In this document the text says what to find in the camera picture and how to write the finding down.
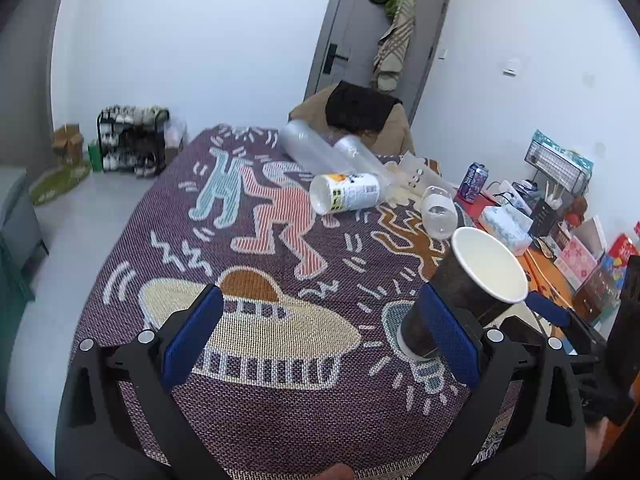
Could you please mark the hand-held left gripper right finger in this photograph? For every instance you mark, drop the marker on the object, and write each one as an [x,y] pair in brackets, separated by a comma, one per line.
[450,335]

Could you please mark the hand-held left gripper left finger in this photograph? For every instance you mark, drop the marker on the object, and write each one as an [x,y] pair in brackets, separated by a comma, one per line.
[195,330]

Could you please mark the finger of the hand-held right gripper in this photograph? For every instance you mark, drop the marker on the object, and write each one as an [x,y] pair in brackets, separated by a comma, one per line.
[547,307]
[520,326]

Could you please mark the dark brown paper cup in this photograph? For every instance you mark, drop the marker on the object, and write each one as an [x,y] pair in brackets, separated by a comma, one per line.
[465,300]

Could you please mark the person's right forearm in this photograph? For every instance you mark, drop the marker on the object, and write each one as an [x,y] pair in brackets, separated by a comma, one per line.
[597,447]

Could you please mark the small clear plastic cup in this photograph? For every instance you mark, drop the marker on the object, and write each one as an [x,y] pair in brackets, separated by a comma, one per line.
[439,212]

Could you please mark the white printed plastic cup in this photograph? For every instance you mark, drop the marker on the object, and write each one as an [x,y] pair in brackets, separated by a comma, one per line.
[345,192]

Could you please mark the pink floral box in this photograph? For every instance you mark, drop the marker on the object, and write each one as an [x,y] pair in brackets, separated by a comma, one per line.
[577,260]

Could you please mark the red gift box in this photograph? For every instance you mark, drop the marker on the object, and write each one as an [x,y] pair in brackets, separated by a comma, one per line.
[620,255]

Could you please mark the blue patterned tissue box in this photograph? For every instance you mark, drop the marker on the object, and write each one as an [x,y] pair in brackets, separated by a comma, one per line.
[506,227]

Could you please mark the black pen holder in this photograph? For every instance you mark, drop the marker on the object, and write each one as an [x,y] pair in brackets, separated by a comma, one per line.
[547,212]

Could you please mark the purple printed blanket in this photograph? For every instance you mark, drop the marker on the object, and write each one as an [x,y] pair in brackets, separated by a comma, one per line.
[280,270]

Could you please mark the white power strip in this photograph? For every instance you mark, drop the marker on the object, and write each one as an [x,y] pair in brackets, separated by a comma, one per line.
[512,195]

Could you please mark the blue soda can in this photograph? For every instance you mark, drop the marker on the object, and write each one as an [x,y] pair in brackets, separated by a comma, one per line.
[474,182]

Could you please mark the teal patterned box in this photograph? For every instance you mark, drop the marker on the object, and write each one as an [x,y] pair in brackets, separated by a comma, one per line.
[562,152]

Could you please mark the clear plastic container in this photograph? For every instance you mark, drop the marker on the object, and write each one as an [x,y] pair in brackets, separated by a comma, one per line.
[417,175]

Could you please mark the black shoe rack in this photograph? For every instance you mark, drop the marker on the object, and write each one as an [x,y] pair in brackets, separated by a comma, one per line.
[132,142]

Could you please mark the green bag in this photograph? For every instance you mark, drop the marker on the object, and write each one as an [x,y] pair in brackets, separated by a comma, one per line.
[95,156]

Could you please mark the green floor mat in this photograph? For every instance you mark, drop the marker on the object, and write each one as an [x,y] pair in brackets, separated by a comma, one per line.
[57,182]

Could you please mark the cardboard box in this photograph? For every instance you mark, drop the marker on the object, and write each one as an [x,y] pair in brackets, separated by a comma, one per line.
[67,142]

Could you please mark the chair with brown jacket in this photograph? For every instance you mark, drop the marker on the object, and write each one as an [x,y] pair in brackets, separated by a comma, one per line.
[360,115]

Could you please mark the clothes hanging on door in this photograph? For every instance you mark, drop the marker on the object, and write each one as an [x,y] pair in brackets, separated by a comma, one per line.
[395,35]

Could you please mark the grey door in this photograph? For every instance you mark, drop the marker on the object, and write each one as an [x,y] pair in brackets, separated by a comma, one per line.
[350,25]

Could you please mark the white wall switch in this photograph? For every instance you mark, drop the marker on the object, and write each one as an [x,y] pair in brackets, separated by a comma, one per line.
[511,66]

